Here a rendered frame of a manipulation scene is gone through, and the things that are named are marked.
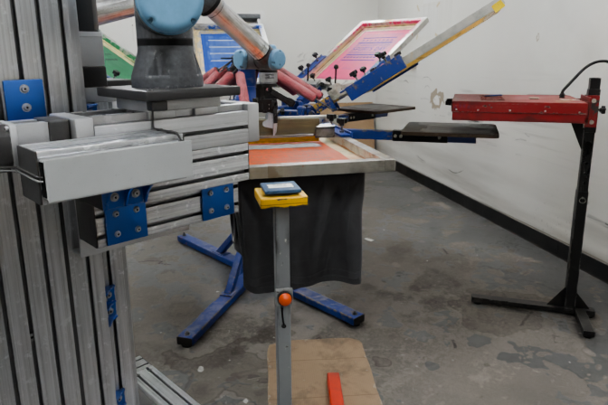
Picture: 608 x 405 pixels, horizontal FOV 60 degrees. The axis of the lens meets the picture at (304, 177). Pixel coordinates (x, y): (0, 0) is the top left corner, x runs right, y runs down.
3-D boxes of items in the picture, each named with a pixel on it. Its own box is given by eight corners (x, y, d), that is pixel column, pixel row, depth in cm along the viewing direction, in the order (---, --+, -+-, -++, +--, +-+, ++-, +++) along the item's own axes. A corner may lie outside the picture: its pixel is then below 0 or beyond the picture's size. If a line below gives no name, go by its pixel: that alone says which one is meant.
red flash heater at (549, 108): (574, 116, 273) (577, 92, 271) (594, 127, 231) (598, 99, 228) (452, 112, 291) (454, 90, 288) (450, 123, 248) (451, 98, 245)
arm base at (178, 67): (154, 89, 104) (150, 37, 102) (118, 86, 115) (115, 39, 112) (217, 86, 114) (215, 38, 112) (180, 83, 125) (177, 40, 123)
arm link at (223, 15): (199, -41, 165) (292, 52, 199) (179, -36, 172) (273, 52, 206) (182, -11, 162) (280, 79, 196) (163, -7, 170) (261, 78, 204)
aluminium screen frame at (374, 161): (395, 170, 172) (395, 159, 171) (213, 182, 159) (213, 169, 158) (329, 136, 246) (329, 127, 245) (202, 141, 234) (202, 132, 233)
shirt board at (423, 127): (494, 138, 285) (495, 124, 283) (498, 152, 247) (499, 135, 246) (262, 130, 323) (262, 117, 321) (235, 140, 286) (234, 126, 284)
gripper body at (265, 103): (255, 112, 222) (254, 82, 219) (276, 111, 223) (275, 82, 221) (258, 114, 214) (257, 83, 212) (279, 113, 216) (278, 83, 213)
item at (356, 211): (365, 285, 188) (366, 166, 178) (238, 298, 178) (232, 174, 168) (362, 281, 191) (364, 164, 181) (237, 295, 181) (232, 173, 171)
